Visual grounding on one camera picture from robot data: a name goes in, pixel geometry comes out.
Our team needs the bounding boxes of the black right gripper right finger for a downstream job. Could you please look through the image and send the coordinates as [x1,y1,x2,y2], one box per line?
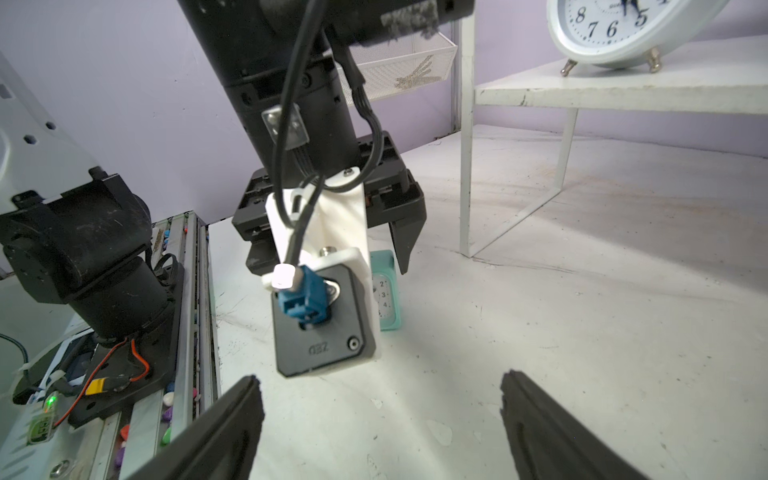
[500,370,645,480]

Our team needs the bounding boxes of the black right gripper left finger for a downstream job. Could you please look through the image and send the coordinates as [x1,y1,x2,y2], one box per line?
[131,375,265,479]

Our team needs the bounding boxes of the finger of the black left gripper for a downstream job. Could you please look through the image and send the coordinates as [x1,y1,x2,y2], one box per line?
[389,217,426,275]

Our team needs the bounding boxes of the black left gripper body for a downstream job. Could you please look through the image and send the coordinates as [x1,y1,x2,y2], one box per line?
[232,133,427,275]

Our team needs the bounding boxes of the mint square alarm clock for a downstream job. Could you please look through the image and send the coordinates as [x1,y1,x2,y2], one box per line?
[370,250,402,331]

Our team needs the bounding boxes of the white twin-bell alarm clock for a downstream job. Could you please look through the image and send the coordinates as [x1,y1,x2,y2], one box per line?
[546,0,728,77]

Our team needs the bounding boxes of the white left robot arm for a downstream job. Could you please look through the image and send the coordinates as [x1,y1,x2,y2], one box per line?
[1,1,474,339]

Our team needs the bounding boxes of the white two-tier shelf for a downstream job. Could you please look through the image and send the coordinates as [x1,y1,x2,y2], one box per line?
[459,17,767,258]

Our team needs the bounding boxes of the white mesh lower bin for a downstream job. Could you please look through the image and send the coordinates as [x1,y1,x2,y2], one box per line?
[350,33,458,102]

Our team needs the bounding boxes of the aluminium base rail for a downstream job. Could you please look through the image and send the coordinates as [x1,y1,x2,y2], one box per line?
[0,209,220,480]

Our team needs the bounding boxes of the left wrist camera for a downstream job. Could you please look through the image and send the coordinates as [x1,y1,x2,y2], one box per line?
[261,168,381,378]

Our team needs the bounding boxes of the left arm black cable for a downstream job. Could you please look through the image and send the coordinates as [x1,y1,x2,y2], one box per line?
[271,0,385,277]

